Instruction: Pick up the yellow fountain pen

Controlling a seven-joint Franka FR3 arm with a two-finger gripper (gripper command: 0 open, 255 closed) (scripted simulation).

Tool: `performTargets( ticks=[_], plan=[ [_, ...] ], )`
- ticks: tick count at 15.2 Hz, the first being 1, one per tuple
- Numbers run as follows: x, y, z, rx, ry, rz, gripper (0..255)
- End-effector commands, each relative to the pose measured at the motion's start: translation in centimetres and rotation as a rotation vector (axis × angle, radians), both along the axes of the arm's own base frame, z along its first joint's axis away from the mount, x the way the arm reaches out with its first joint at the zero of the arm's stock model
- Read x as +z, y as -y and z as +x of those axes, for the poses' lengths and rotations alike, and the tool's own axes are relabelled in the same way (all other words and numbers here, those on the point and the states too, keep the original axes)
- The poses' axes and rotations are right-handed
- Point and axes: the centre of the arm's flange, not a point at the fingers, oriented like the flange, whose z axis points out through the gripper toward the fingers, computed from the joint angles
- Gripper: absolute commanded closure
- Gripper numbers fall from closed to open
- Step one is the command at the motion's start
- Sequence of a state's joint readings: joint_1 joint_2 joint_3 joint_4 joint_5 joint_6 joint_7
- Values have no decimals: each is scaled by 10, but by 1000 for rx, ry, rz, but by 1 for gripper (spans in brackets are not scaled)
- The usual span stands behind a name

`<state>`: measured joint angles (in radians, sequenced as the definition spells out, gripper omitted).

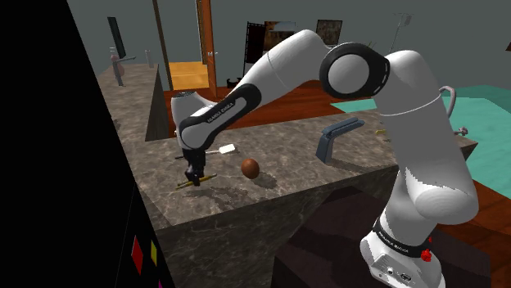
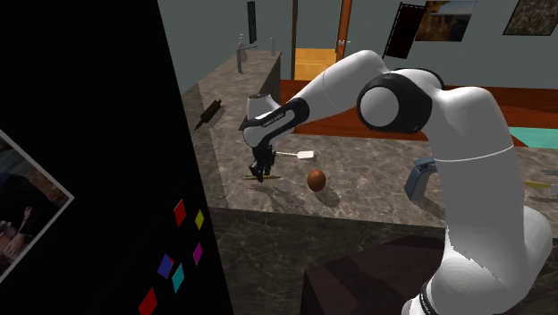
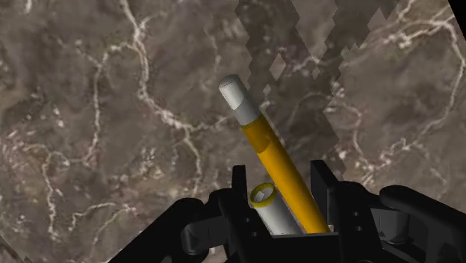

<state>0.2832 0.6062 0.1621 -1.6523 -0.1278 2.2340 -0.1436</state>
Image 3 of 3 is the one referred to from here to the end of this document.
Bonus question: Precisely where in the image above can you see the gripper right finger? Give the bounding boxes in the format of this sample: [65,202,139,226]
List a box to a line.
[310,159,466,263]

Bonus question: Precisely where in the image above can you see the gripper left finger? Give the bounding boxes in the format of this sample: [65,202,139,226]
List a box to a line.
[108,164,275,263]

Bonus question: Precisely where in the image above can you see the white tube with yellow ring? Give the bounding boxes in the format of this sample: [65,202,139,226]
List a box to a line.
[249,182,304,236]

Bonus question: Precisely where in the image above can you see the yellow pen with white cap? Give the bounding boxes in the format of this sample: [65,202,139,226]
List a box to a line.
[217,74,332,235]

